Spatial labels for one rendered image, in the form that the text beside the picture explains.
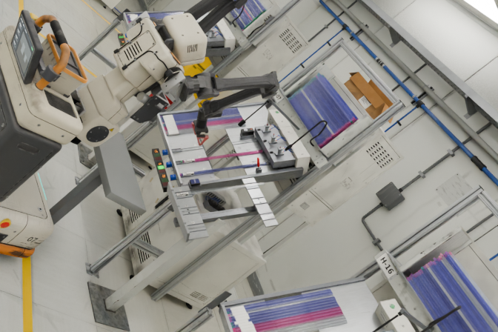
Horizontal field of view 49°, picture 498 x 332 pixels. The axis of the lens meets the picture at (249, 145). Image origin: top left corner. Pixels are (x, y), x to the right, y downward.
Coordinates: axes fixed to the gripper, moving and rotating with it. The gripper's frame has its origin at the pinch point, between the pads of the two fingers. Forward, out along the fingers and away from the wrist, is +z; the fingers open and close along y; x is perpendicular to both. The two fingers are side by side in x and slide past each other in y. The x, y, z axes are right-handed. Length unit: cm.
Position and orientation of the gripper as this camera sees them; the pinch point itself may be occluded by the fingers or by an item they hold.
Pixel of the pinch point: (198, 138)
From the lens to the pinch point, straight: 305.0
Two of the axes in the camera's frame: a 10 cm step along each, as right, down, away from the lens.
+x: -9.3, 0.1, -3.6
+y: -2.9, -6.2, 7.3
